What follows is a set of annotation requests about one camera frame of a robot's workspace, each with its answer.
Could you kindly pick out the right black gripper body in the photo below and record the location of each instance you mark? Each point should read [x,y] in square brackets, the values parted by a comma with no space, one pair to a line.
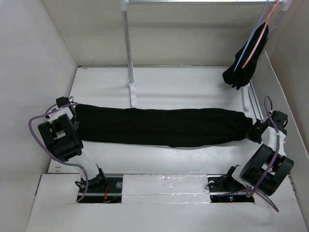
[254,134]

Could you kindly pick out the black trousers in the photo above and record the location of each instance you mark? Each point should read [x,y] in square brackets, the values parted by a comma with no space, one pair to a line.
[173,128]

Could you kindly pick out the blue clothes hanger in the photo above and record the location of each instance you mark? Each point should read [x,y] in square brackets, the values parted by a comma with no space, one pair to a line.
[251,35]

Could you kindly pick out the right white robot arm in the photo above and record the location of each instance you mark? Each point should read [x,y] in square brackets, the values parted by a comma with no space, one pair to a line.
[269,165]

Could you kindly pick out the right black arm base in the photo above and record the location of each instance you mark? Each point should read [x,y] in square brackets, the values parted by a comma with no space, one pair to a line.
[226,190]

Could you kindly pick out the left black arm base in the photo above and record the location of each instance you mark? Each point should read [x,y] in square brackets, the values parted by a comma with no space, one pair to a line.
[108,192]

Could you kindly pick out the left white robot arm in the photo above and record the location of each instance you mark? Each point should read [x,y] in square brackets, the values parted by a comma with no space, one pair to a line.
[59,134]

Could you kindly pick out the black garment on hanger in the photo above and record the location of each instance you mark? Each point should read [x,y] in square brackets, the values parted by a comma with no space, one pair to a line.
[241,71]

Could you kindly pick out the pink clothes hanger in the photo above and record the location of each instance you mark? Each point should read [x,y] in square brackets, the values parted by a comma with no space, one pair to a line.
[269,16]

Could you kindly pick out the silver clothes rack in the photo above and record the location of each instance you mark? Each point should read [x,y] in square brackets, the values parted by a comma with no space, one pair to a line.
[132,84]

